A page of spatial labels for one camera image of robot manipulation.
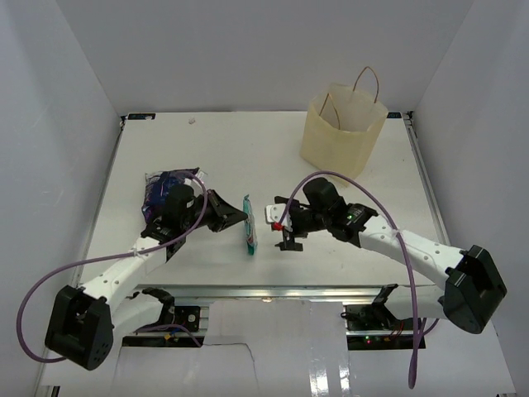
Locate blue label sticker left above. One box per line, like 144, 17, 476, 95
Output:
127, 113, 156, 121

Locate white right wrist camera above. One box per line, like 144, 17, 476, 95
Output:
264, 203, 293, 232

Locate beige paper bag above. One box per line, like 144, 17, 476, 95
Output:
300, 66, 388, 179

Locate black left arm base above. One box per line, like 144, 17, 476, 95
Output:
122, 287, 204, 348

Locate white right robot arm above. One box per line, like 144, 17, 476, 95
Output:
264, 177, 508, 334

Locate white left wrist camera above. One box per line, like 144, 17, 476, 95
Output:
184, 170, 207, 186

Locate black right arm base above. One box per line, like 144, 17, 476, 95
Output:
341, 285, 413, 352

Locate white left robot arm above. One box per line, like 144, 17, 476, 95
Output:
45, 184, 248, 371

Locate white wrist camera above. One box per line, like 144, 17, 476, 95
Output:
264, 203, 293, 232
184, 170, 207, 186

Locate teal Fox's candy bag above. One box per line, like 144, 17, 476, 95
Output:
243, 194, 258, 256

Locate aluminium table front rail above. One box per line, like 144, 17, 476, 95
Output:
73, 284, 439, 299

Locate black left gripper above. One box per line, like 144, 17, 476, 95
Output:
181, 189, 247, 232

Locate dark blue snack bag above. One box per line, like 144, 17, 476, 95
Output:
141, 167, 207, 223

